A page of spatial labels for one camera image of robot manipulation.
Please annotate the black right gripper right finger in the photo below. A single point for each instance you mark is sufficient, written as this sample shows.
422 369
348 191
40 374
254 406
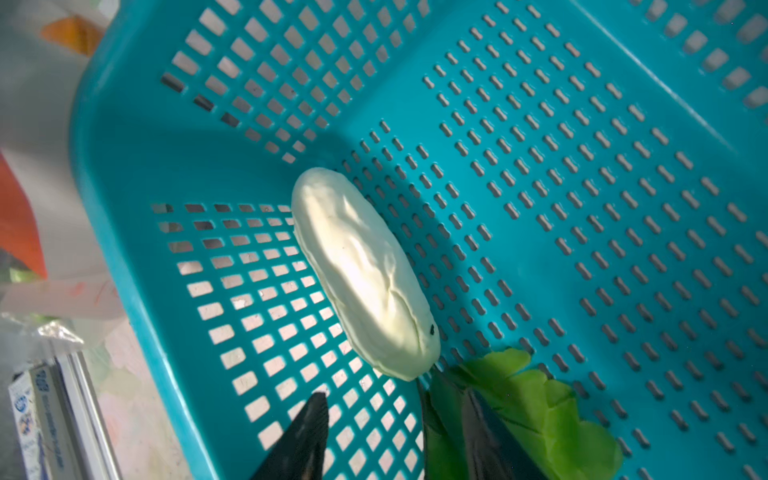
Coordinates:
490 449

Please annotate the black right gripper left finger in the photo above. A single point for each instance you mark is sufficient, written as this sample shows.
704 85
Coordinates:
300 451

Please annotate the green toy lettuce leaf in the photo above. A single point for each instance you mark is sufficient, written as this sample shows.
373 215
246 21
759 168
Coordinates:
540 413

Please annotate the white toy radish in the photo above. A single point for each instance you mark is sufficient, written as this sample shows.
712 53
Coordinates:
365 274

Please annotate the clear zip top bag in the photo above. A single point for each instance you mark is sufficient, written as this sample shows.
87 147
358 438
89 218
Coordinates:
45 48

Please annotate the teal plastic basket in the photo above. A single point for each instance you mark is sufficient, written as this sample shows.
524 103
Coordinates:
582 180

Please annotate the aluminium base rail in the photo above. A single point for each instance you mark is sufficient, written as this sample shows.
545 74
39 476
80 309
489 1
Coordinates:
90 429

